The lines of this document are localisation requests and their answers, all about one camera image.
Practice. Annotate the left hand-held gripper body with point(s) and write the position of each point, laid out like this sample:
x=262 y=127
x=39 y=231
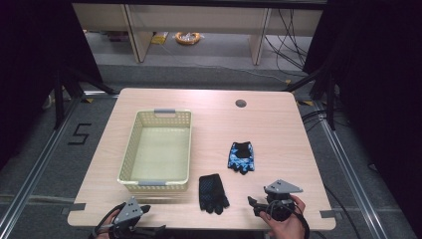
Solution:
x=129 y=212

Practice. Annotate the dark curtain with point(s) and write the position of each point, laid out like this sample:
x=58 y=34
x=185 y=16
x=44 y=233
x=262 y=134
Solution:
x=381 y=83
x=30 y=66

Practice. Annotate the yellow packet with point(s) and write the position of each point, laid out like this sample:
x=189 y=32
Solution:
x=160 y=38

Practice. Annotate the aluminium floor rail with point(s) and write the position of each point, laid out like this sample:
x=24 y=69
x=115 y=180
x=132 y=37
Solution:
x=351 y=172
x=36 y=166

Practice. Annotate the grey tape strip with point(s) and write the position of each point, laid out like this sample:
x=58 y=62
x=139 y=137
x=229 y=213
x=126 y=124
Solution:
x=77 y=206
x=327 y=214

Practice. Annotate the person's left hand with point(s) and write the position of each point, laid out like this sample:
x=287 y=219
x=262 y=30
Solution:
x=112 y=215

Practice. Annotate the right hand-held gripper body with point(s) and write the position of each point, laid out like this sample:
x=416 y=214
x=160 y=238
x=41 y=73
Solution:
x=282 y=187

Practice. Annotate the cream perforated plastic basket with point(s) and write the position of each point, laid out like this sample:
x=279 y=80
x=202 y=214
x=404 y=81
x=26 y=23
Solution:
x=159 y=152

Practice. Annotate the black metal stand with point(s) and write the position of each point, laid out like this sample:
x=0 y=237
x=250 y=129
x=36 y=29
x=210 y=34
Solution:
x=59 y=99
x=330 y=99

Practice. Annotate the blue patterned fingerless glove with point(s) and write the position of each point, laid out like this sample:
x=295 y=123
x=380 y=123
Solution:
x=241 y=161

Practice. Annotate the white desk furniture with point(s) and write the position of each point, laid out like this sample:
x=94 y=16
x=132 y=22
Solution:
x=199 y=18

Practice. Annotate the black fingerless glove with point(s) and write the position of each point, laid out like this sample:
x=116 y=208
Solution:
x=212 y=194

